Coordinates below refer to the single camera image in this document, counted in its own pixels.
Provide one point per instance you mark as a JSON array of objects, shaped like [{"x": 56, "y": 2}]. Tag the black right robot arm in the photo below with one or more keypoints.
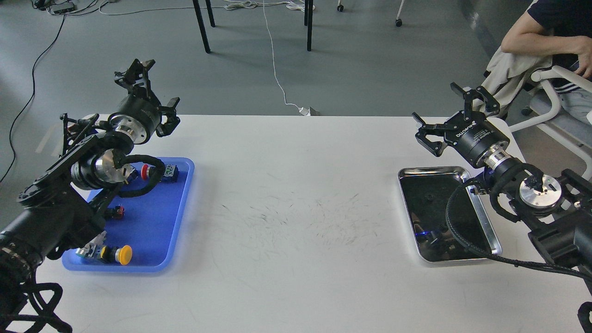
[{"x": 556, "y": 210}]

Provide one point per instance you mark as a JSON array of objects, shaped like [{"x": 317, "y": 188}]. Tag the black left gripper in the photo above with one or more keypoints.
[{"x": 136, "y": 116}]

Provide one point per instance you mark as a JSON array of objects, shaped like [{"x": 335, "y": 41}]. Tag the yellow push button switch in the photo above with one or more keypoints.
[{"x": 97, "y": 250}]

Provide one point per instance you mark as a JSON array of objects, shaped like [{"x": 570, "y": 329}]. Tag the black industrial part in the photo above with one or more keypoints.
[{"x": 117, "y": 212}]

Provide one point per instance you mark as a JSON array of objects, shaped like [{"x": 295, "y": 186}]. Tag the white office chair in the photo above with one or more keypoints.
[{"x": 563, "y": 128}]

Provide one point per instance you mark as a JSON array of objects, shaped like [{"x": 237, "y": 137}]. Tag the beige jacket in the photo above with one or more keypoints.
[{"x": 508, "y": 73}]

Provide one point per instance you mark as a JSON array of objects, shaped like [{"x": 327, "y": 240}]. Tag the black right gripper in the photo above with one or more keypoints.
[{"x": 478, "y": 134}]

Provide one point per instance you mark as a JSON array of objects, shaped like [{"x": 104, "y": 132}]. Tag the black table leg right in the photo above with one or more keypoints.
[{"x": 308, "y": 22}]

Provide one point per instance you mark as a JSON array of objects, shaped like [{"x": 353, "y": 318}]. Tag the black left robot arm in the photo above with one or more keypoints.
[{"x": 65, "y": 208}]

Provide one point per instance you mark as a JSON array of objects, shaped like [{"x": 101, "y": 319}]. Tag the seated person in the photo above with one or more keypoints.
[{"x": 561, "y": 29}]

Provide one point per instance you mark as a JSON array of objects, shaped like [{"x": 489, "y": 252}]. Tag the blue plastic tray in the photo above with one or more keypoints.
[{"x": 150, "y": 226}]

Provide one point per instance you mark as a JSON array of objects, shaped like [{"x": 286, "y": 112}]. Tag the black table leg left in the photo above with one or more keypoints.
[{"x": 201, "y": 23}]

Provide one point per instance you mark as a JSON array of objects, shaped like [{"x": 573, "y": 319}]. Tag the black table leg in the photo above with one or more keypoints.
[
  {"x": 308, "y": 22},
  {"x": 201, "y": 23}
]

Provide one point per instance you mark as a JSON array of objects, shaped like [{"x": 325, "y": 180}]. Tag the silver metal tray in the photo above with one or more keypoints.
[{"x": 434, "y": 195}]

